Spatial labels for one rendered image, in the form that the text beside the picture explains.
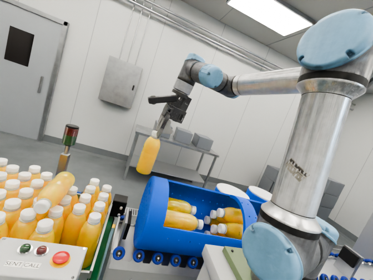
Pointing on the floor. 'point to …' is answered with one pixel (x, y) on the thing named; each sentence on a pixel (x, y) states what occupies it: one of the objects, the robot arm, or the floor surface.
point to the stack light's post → (62, 163)
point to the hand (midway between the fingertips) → (156, 133)
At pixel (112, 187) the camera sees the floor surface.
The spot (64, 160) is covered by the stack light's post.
